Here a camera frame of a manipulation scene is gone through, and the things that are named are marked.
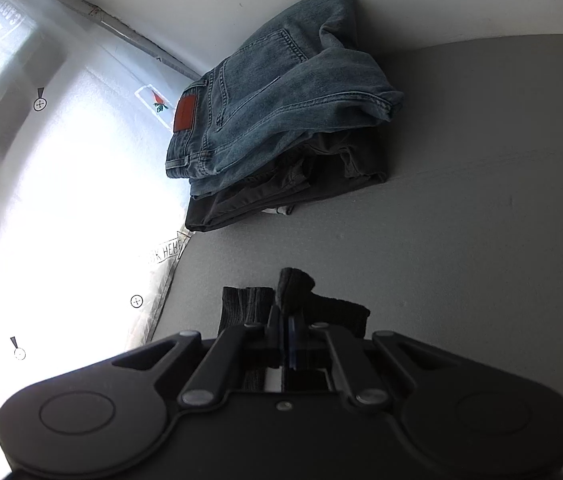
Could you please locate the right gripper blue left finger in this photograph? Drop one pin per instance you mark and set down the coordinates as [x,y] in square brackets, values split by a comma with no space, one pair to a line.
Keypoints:
[276,332]

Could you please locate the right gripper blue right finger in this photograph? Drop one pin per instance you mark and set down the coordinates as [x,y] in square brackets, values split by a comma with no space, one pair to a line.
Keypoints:
[294,341]

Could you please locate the black knit sweater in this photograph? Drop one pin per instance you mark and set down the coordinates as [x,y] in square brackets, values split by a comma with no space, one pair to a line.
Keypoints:
[334,354]

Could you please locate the folded black garment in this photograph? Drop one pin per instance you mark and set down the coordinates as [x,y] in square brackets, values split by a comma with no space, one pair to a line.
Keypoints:
[327,165]

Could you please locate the grey table mat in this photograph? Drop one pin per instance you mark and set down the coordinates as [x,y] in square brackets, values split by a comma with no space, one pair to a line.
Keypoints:
[462,247]

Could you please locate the white printed storage bag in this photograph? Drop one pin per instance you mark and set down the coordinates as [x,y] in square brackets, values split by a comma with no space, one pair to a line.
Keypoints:
[91,227]

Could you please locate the folded blue jeans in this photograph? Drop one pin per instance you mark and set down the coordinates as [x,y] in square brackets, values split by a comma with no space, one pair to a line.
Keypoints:
[300,74]

